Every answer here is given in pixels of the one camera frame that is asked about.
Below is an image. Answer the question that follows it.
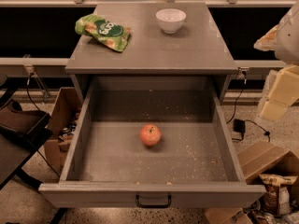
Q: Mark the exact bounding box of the cardboard box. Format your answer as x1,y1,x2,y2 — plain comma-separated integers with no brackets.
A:
238,142,299,184
44,88,81,173

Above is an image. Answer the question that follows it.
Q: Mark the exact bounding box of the left cardboard box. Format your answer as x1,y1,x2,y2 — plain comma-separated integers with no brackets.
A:
44,88,81,173

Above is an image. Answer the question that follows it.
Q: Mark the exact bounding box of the black drawer handle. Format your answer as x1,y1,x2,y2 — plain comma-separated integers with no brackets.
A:
135,195,172,209

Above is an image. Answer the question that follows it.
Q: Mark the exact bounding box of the black cable left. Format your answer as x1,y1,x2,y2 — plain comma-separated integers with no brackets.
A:
25,72,61,177

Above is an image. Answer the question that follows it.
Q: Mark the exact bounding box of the red apple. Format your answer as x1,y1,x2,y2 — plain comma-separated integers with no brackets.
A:
139,123,162,147

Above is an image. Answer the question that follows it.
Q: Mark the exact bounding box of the grey open drawer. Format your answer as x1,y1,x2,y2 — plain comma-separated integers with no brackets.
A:
39,76,264,208

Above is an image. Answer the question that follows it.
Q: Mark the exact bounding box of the white ceramic bowl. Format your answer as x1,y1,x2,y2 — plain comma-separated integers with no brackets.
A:
156,8,187,34

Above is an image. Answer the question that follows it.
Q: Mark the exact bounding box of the black cable right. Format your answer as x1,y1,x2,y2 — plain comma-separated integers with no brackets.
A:
226,70,248,125

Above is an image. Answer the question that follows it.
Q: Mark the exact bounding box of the black power adapter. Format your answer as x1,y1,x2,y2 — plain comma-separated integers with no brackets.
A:
233,119,246,133

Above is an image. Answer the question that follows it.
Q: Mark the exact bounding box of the black chair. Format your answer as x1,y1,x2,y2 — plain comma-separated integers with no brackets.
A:
0,74,52,190

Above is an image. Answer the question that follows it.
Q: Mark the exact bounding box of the right cardboard box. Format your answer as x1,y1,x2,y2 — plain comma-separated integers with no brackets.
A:
238,142,299,184

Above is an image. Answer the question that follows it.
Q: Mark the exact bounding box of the green snack bag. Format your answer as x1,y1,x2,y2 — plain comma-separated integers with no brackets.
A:
75,14,131,52

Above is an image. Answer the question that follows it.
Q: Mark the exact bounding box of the crumpled snack bag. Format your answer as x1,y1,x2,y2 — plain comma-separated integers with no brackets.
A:
259,174,297,216

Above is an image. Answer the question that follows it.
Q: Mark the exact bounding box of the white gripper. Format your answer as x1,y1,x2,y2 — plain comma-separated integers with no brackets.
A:
253,2,299,121

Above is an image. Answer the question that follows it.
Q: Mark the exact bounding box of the black cable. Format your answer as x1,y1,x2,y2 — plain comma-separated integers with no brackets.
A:
226,70,248,125
25,72,61,177

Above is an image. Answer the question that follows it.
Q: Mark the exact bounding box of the grey cabinet counter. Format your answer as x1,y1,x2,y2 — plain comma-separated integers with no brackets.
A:
65,1,237,101

